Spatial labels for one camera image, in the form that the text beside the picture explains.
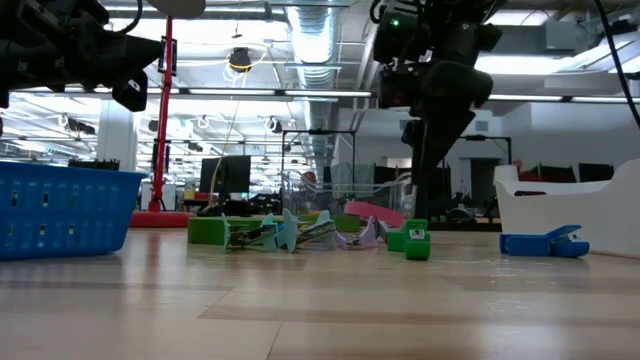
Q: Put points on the pink tape roll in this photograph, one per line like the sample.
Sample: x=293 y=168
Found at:
x=372 y=210

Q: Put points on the light blue staple remover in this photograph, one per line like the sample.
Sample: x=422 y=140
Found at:
x=289 y=232

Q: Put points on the green mini stapler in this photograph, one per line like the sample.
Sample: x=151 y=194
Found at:
x=395 y=241

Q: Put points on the blue plastic basket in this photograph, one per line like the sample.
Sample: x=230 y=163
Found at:
x=60 y=210

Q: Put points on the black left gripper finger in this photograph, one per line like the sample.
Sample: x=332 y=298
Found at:
x=120 y=55

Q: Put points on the purple staple remover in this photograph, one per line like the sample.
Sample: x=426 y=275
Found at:
x=369 y=235

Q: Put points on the silver ceiling duct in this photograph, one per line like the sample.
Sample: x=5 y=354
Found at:
x=312 y=45

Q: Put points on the white plastic tray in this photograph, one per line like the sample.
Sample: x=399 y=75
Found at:
x=575 y=210

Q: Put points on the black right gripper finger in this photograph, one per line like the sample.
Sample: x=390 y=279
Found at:
x=440 y=135

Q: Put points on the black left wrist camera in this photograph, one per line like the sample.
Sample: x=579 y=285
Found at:
x=131 y=92

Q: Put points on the clear plastic container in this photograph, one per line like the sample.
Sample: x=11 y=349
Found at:
x=300 y=195

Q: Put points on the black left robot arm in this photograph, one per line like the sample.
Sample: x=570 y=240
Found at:
x=50 y=17

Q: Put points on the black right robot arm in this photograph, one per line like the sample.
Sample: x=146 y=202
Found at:
x=450 y=35

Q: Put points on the green staple box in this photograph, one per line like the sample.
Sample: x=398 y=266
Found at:
x=417 y=250

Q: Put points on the long ceiling light strip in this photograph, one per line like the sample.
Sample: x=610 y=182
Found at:
x=325 y=93

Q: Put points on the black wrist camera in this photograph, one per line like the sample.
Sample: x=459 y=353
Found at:
x=400 y=87
x=131 y=92

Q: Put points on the white column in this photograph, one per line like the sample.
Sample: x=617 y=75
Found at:
x=117 y=140

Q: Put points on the black ceiling device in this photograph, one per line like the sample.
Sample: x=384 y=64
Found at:
x=240 y=59

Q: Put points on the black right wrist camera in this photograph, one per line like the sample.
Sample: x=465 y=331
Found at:
x=400 y=87

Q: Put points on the black metal stand frame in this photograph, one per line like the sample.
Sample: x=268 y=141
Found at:
x=475 y=137

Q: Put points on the blue mini stapler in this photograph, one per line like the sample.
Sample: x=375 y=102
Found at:
x=530 y=246

